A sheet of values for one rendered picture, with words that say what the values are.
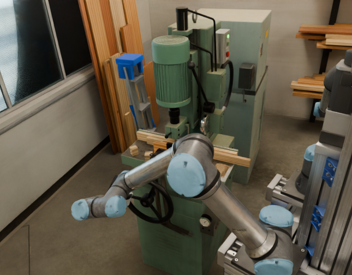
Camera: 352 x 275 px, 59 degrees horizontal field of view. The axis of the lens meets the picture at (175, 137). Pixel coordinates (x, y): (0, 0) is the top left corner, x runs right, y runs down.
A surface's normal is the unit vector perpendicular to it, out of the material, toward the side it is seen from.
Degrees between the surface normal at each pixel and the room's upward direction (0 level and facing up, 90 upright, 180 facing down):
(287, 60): 90
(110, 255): 0
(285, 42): 90
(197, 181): 84
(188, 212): 90
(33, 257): 0
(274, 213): 7
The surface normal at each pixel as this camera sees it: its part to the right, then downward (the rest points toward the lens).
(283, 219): -0.01, -0.91
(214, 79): -0.44, 0.48
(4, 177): 0.92, 0.17
